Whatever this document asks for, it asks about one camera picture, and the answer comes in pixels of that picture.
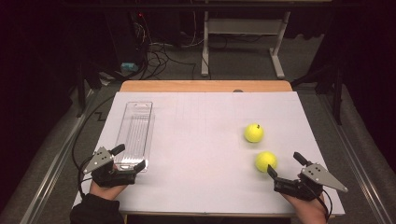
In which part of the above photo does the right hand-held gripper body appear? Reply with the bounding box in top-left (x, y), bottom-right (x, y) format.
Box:
top-left (273, 162), bottom-right (349, 202)

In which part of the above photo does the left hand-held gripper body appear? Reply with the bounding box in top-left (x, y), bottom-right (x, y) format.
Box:
top-left (82, 146), bottom-right (138, 189)

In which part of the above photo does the yellow tennis ball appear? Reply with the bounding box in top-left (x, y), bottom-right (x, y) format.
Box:
top-left (244, 122), bottom-right (265, 144)
top-left (255, 150), bottom-right (278, 174)

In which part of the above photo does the clear plastic tray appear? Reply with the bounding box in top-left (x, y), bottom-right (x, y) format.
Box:
top-left (113, 101), bottom-right (156, 173)

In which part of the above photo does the person's left hand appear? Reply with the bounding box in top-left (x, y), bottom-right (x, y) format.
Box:
top-left (89, 180), bottom-right (129, 201)

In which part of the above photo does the person's right hand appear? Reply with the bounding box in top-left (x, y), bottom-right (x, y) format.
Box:
top-left (279, 192), bottom-right (328, 224)

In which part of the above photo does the black metal stand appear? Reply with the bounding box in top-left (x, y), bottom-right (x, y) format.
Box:
top-left (76, 62), bottom-right (104, 118)
top-left (292, 62), bottom-right (344, 125)

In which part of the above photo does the small blue object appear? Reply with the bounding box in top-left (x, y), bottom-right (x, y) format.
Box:
top-left (120, 62), bottom-right (139, 72)

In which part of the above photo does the wooden table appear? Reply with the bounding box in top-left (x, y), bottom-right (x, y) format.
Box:
top-left (120, 79), bottom-right (337, 218)

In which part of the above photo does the dark curtain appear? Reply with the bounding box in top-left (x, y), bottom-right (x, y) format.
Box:
top-left (311, 0), bottom-right (396, 175)
top-left (0, 0), bottom-right (104, 213)

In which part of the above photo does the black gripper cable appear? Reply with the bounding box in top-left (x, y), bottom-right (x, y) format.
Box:
top-left (311, 186), bottom-right (333, 220)
top-left (71, 94), bottom-right (116, 200)

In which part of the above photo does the aluminium floor rail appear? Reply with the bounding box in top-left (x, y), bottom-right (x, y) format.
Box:
top-left (20, 90), bottom-right (101, 224)
top-left (317, 92), bottom-right (396, 224)

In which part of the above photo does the bundle of floor cables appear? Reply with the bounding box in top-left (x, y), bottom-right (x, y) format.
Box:
top-left (134, 12), bottom-right (206, 80)

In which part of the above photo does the white desk frame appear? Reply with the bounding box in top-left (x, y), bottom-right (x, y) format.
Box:
top-left (200, 10), bottom-right (292, 80)

